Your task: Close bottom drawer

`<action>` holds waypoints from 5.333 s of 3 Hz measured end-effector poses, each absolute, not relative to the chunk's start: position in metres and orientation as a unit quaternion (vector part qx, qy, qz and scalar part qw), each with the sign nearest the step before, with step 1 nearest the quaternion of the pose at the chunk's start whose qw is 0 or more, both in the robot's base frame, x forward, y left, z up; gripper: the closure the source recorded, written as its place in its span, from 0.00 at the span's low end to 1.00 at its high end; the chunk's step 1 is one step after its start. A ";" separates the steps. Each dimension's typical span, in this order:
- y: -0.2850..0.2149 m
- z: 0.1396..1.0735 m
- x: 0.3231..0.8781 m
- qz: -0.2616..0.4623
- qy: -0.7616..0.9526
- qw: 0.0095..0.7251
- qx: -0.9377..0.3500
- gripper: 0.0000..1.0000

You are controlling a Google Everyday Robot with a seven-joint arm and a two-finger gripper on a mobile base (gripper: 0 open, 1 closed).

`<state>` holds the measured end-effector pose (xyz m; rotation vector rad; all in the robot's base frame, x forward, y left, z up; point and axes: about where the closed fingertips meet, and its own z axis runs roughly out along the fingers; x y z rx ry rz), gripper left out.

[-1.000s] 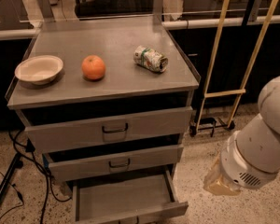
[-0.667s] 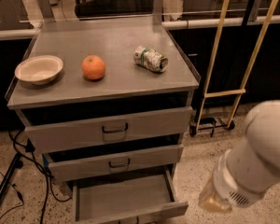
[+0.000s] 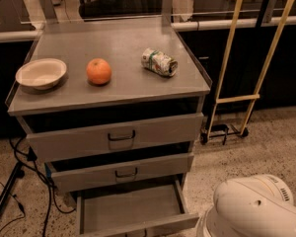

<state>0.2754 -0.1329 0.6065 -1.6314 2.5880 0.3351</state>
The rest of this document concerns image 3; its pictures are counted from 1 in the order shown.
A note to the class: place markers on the grey bottom drawer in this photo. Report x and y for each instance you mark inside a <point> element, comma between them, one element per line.
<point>149,208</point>

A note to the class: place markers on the grey drawer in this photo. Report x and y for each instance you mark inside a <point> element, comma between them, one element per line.
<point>100,139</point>
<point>149,208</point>
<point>112,174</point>

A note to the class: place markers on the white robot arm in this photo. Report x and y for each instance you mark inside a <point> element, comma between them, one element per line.
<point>255,206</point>

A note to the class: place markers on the grey metal drawer cabinet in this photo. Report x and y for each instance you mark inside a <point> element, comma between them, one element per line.
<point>133,93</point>

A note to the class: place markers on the grey middle drawer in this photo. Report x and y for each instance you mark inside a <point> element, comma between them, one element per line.
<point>112,174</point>

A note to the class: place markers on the grey top drawer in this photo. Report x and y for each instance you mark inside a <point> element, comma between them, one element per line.
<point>100,139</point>

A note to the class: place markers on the orange fruit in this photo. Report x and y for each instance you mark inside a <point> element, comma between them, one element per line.
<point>98,71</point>

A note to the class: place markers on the yellow hand truck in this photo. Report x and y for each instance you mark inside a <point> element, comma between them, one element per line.
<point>239,69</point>

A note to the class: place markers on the white bowl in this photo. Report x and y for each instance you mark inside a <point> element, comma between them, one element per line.
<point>41,74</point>

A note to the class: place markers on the person in dark clothes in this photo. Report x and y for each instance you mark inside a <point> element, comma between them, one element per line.
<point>113,8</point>

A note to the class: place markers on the black tripod leg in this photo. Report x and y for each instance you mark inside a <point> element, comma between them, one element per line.
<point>7,188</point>

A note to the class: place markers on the white horizontal rail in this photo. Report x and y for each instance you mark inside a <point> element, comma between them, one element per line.
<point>179,27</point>

